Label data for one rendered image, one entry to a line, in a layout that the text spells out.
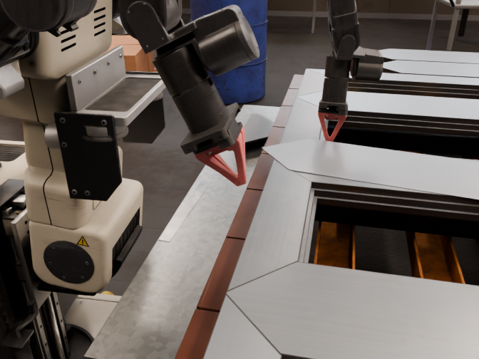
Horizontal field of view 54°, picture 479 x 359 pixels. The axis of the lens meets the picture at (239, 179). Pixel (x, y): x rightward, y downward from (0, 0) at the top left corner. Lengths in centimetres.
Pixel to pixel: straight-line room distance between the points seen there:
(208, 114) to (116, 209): 44
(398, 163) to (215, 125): 56
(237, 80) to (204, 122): 335
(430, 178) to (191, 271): 52
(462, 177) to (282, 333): 58
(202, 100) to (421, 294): 40
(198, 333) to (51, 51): 47
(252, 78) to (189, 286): 318
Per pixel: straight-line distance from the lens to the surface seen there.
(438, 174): 106
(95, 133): 80
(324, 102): 112
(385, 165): 106
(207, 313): 69
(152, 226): 240
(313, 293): 68
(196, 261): 102
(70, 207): 92
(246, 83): 399
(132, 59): 389
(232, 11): 58
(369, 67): 115
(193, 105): 60
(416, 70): 188
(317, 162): 104
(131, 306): 94
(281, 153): 107
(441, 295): 73
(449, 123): 140
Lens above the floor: 130
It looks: 28 degrees down
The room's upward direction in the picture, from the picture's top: straight up
